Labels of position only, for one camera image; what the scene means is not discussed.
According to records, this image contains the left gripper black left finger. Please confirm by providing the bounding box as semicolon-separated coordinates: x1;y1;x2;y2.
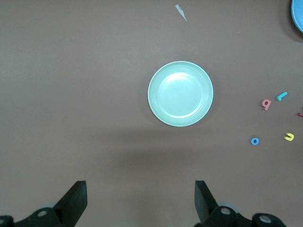
14;181;88;227

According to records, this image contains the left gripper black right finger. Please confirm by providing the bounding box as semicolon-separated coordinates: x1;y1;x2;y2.
194;180;254;227

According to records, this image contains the light green plate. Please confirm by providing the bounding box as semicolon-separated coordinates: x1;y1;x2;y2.
147;61;214;127

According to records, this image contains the brown table cover sheet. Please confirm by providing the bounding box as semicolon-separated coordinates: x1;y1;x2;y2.
0;0;303;227

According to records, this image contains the white paper scrap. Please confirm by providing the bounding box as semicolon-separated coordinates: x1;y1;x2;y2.
175;4;188;21

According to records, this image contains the blue plate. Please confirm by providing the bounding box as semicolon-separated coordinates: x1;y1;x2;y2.
291;0;303;34

